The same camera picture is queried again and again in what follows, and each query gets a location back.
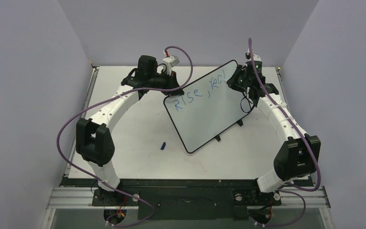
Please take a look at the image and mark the white whiteboard black frame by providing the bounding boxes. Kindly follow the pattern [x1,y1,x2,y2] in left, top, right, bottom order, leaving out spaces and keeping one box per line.
[163,60,253,154]

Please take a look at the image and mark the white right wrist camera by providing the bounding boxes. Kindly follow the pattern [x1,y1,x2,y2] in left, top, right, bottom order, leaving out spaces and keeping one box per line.
[245,50,262,62]

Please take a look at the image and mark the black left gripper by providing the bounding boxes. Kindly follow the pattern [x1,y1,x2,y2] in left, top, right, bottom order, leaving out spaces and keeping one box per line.
[148,69,184,97]

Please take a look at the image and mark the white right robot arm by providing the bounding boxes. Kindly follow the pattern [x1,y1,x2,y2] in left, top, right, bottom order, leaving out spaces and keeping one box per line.
[227,61,321,204]

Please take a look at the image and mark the blue marker cap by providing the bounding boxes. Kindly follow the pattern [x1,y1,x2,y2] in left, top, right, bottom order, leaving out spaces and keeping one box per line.
[160,142,166,150]

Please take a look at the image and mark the aluminium frame rail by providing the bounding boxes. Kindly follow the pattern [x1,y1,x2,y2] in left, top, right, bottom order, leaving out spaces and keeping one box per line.
[47,187,330,209]

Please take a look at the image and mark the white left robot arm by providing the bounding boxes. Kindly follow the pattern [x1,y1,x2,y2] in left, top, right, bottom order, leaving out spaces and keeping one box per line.
[76,55,184,205]

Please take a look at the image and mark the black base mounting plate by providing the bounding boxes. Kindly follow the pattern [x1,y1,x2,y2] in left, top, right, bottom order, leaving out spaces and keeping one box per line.
[60,177,282,224]

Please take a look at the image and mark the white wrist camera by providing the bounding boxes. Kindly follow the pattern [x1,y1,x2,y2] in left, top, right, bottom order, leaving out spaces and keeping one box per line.
[162,55,180,71]
[245,50,262,62]

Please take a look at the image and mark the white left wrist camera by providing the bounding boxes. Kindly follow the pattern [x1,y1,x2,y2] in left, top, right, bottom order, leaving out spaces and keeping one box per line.
[162,55,180,71]

